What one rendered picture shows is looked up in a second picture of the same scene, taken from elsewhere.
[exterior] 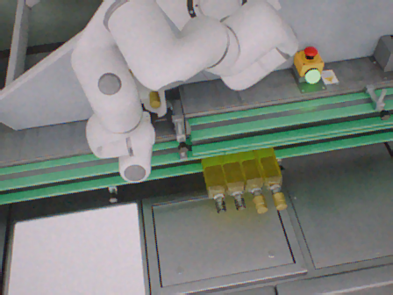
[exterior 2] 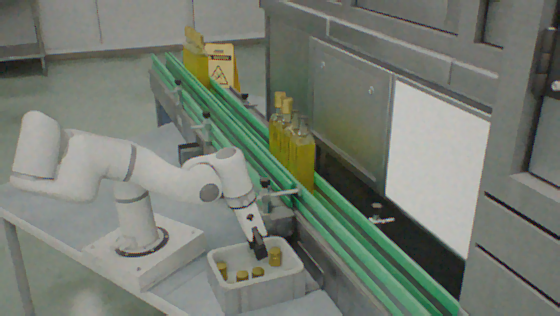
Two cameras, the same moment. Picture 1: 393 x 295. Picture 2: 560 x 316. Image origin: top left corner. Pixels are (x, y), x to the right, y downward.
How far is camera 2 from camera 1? 1.30 m
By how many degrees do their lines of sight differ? 55
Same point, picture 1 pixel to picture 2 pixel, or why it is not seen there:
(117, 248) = (406, 152)
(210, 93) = not seen: hidden behind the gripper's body
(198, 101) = not seen: hidden behind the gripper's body
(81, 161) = (356, 264)
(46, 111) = not seen: outside the picture
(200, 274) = (360, 76)
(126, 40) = (24, 148)
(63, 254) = (451, 186)
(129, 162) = (215, 160)
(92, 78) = (65, 161)
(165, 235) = (374, 137)
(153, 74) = (30, 117)
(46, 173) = (380, 281)
